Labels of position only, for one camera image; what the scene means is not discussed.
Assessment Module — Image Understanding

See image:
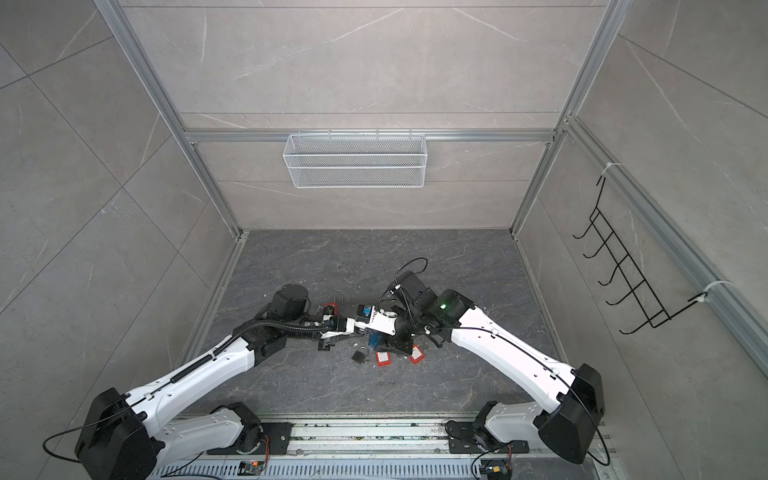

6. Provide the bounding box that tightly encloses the red padlock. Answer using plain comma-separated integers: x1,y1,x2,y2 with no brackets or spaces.
375,352,392,367
322,303,338,316
410,345,425,364

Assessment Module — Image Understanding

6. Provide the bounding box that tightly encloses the small black padlock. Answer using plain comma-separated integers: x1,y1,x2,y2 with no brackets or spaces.
352,345,370,365

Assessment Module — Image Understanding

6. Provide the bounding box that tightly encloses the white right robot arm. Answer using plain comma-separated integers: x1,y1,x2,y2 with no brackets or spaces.
358,267,605,464

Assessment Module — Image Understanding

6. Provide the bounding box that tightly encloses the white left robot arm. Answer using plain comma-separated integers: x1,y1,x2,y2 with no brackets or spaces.
67,284,357,479

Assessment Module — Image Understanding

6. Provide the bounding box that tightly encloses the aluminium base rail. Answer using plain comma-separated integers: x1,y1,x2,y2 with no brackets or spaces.
150,412,626,479

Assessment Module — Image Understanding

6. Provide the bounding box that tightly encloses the white wire mesh basket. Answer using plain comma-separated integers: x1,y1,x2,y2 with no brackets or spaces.
283,133,428,189

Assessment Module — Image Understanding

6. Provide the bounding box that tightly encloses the black wire hook rack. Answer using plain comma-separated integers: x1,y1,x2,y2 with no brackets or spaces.
571,176,709,336

